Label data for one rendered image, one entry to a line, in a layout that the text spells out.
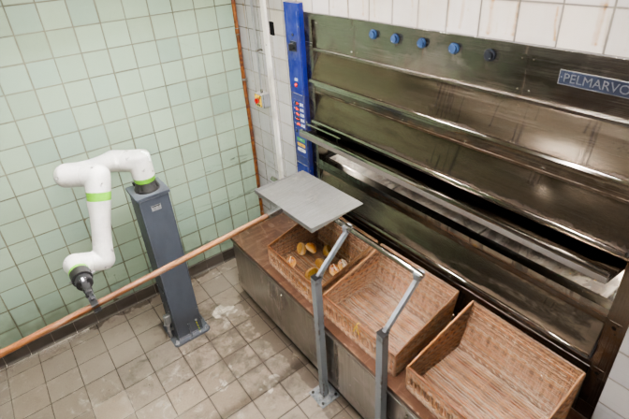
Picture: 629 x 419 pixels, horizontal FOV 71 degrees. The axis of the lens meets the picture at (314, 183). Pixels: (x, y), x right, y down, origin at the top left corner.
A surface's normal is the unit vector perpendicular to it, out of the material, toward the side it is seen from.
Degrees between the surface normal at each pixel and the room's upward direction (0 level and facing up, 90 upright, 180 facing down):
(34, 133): 90
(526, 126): 70
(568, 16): 90
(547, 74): 91
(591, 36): 90
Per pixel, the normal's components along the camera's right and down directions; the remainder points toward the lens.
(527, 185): -0.76, 0.02
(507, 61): -0.79, 0.34
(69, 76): 0.61, 0.36
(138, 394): -0.06, -0.87
